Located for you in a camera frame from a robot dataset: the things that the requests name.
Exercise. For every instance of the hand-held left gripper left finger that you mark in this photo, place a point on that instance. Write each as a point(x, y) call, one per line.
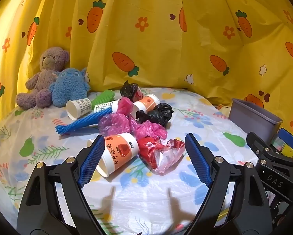
point(92, 161)

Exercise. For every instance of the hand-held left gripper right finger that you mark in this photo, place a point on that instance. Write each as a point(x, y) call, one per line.
point(197, 159)

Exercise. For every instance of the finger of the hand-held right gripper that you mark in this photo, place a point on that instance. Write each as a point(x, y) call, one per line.
point(287, 135)
point(257, 143)

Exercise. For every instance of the grey plastic bin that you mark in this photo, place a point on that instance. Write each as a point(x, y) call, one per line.
point(254, 122)

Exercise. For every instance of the orange apple print paper cup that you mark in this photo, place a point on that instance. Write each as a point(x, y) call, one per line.
point(119, 151)
point(146, 104)

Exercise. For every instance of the blue foam net sleeve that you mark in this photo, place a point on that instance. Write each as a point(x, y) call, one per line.
point(83, 122)

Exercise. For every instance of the pink plastic bag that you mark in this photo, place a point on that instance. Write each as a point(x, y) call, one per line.
point(114, 123)

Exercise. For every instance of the red plastic bag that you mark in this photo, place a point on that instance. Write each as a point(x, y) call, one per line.
point(149, 149)

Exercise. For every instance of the green grid paper cup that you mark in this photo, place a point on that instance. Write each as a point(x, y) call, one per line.
point(79, 107)
point(105, 106)

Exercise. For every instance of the black plastic bag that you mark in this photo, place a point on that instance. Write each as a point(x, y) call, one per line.
point(158, 115)
point(129, 89)

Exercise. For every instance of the green foam net sleeve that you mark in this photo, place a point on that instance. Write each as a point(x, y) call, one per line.
point(102, 96)

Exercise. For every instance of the small red plastic wrapper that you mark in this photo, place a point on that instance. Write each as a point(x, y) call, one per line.
point(138, 93)

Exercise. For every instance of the yellow packet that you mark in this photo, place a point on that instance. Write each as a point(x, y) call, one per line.
point(287, 151)

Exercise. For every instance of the yellow plush toy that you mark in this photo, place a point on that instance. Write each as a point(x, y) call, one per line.
point(226, 110)

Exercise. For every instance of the floral plastic tablecloth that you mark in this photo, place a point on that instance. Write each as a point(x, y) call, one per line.
point(51, 127)

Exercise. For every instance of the blue plush monster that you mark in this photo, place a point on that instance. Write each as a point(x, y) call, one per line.
point(68, 88)

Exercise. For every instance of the purple teddy bear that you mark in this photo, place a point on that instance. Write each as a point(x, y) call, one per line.
point(42, 78)

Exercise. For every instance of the yellow carrot print curtain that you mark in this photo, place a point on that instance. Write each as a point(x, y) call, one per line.
point(161, 41)

